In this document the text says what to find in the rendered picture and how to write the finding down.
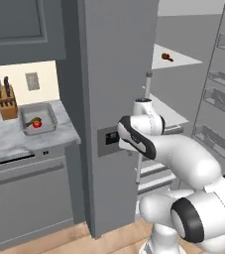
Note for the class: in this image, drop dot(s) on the red tomato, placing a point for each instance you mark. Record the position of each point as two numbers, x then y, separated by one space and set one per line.
37 124

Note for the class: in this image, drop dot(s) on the grey wall outlet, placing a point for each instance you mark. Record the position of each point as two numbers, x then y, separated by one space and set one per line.
32 81

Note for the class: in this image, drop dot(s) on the grey fridge door with dispenser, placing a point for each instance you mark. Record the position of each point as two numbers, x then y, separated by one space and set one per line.
117 66

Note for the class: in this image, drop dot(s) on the grey fridge drawer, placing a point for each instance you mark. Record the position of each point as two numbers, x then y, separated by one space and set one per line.
155 180

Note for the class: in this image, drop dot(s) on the white fridge shelf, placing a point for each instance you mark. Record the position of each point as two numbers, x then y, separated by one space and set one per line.
180 61
170 114

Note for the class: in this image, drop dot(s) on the wooden knife block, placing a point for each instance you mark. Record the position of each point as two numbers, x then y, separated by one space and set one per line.
8 107

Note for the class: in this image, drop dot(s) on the grey tupperware container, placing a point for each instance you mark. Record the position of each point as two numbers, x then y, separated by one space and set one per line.
49 120

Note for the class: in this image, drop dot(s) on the grey wall cupboard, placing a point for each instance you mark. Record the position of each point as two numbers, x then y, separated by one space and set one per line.
21 29

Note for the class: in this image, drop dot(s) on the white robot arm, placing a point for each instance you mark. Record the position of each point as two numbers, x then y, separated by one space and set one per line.
190 158

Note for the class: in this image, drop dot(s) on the grey dishwasher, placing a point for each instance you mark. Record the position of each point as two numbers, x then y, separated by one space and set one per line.
28 205

